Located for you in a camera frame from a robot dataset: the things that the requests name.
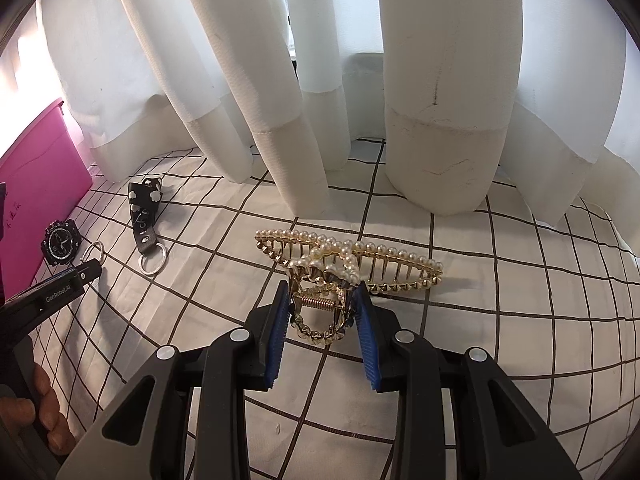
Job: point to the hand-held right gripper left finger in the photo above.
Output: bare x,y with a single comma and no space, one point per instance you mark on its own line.
277,335

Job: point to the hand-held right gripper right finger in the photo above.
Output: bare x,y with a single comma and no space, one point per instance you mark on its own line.
367,340

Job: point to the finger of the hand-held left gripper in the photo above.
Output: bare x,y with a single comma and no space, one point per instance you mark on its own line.
55,295

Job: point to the gold pearl hair claw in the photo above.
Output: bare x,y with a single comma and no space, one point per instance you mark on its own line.
320,260

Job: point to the pink plastic box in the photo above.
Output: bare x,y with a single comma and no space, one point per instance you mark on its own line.
45,185

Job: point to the person's left hand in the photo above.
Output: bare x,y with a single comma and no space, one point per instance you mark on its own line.
52,420

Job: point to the black wrist watch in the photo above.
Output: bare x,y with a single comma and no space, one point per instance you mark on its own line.
59,242

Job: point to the white black checked tablecloth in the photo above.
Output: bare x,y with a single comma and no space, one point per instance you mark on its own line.
500,360

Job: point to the white curtain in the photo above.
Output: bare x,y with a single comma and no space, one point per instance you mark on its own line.
440,60

